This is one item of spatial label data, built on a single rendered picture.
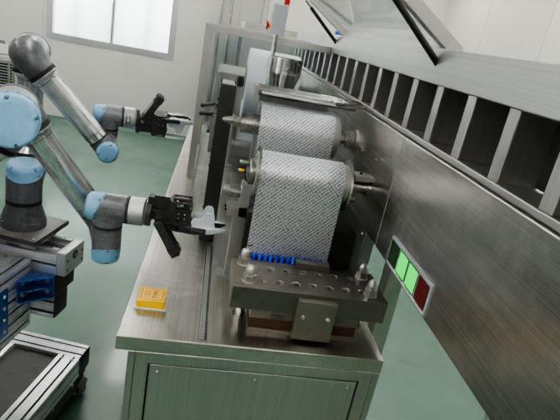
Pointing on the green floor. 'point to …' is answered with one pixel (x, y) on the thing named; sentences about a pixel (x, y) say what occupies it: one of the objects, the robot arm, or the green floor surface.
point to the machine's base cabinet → (240, 390)
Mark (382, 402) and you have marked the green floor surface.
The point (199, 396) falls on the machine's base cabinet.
